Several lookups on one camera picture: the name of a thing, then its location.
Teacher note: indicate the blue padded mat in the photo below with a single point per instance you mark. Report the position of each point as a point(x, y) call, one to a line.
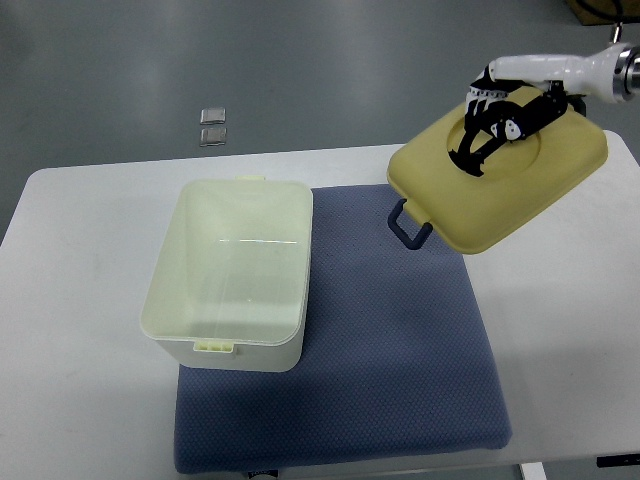
point(395, 360)

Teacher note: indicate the yellow storage box lid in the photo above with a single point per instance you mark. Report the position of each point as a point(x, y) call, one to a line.
point(519, 181)

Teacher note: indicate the upper metal floor plate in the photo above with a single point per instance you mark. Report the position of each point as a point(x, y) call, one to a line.
point(213, 115)

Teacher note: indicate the lower metal floor plate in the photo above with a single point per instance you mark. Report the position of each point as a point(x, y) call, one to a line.
point(213, 136)

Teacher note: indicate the brown cardboard box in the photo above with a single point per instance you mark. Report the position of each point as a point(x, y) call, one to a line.
point(602, 12)

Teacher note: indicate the metal floor plate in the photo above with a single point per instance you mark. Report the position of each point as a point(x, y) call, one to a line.
point(213, 136)
point(213, 115)

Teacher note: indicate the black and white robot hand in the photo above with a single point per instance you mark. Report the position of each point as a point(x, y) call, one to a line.
point(515, 97)

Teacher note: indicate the white storage box base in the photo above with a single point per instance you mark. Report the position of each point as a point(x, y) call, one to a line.
point(230, 286)

